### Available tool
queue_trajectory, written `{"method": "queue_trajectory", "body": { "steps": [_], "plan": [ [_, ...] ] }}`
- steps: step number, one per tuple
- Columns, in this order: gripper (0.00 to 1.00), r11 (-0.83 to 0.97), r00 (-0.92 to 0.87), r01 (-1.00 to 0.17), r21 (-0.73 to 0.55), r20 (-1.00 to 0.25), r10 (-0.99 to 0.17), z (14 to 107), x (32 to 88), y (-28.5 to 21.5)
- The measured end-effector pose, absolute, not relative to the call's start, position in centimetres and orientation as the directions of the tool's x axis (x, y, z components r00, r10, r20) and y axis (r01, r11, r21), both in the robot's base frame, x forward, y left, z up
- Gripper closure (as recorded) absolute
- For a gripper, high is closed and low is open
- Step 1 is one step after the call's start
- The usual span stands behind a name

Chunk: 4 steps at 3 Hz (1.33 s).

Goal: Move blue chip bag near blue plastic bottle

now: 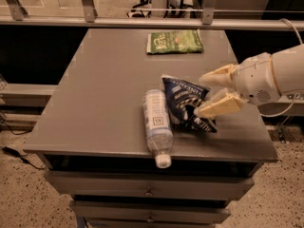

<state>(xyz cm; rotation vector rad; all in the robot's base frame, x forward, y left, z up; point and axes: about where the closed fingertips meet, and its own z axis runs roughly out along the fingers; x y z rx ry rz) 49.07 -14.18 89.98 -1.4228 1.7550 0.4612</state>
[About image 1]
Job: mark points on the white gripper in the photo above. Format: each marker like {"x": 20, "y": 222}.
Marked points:
{"x": 256, "y": 79}

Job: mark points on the blue chip bag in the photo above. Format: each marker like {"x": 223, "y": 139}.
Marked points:
{"x": 182, "y": 99}

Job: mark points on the clear plastic water bottle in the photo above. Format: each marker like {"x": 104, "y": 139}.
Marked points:
{"x": 159, "y": 136}

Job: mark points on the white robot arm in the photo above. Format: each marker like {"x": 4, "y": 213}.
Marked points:
{"x": 288, "y": 69}

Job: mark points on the green chip bag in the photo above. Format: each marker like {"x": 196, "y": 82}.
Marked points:
{"x": 175, "y": 41}

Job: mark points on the upper drawer knob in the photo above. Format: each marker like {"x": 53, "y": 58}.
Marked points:
{"x": 149, "y": 193}

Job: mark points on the drawer knob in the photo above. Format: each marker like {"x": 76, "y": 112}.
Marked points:
{"x": 150, "y": 219}
{"x": 149, "y": 193}

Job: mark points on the grey drawer cabinet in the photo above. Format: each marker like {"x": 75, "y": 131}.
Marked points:
{"x": 91, "y": 137}

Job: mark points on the lower drawer knob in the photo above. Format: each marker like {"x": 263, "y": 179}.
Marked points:
{"x": 150, "y": 219}

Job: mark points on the metal railing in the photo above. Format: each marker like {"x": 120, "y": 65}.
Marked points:
{"x": 168, "y": 14}

